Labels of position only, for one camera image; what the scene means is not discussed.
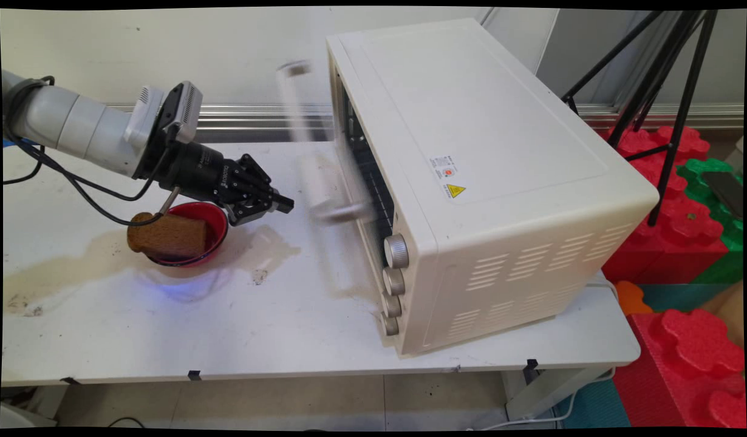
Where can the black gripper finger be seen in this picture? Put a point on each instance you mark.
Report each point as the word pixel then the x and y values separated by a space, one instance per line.
pixel 261 182
pixel 249 209

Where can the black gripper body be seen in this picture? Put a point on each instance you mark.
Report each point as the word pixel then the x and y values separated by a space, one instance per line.
pixel 197 170

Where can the glass oven door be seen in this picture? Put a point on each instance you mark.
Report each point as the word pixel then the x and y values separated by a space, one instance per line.
pixel 325 152

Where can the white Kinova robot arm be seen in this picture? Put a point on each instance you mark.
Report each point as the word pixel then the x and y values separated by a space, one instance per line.
pixel 70 124

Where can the red bowl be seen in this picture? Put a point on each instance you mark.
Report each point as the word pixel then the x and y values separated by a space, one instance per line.
pixel 206 227

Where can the brown bread slice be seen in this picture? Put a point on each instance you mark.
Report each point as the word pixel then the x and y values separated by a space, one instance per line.
pixel 167 235

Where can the metal oven knob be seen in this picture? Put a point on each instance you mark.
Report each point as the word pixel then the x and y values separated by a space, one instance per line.
pixel 391 305
pixel 396 250
pixel 393 281
pixel 389 325

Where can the white label sticker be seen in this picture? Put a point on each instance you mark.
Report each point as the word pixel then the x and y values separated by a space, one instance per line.
pixel 444 166

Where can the yellow warning sticker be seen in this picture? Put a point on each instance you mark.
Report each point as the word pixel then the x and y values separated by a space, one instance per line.
pixel 454 191

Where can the cream toaster oven body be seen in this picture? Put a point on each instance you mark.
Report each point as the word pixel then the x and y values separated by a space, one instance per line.
pixel 501 182

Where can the white table leg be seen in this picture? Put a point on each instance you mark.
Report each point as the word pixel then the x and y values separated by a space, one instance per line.
pixel 552 391

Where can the orange foam piece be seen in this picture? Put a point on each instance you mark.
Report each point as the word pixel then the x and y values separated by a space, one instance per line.
pixel 630 297

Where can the black tripod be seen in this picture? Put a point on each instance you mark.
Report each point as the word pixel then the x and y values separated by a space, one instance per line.
pixel 659 91

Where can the large red foam block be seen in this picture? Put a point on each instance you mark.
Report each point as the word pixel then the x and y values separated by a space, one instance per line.
pixel 671 243

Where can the green foam block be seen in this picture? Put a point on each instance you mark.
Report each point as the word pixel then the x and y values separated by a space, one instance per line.
pixel 716 200

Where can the dark flat object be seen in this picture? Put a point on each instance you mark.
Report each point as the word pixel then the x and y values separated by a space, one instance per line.
pixel 724 191

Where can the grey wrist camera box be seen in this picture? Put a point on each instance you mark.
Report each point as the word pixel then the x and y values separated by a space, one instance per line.
pixel 179 115

